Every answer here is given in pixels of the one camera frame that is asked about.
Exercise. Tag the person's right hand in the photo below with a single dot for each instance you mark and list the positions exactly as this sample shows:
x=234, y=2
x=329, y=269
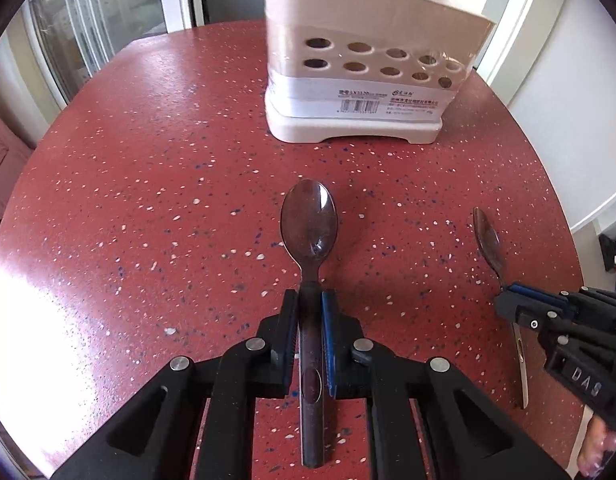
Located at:
x=597, y=447

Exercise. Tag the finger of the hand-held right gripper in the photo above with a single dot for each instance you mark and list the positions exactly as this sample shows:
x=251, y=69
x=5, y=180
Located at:
x=537, y=294
x=522, y=312

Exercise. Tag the metal spoon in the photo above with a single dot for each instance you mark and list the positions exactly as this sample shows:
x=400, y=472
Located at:
x=308, y=220
x=487, y=240

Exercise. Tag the glass sliding door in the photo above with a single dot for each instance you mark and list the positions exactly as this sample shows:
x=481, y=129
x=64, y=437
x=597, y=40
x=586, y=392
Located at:
x=103, y=25

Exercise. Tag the beige plastic utensil holder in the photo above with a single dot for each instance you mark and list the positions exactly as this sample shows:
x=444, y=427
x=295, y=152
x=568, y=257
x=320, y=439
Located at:
x=363, y=15

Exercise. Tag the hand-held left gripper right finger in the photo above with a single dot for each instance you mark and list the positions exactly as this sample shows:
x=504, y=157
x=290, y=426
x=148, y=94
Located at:
x=329, y=340

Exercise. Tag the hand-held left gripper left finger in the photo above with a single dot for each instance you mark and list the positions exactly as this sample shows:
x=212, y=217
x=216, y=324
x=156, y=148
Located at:
x=290, y=330

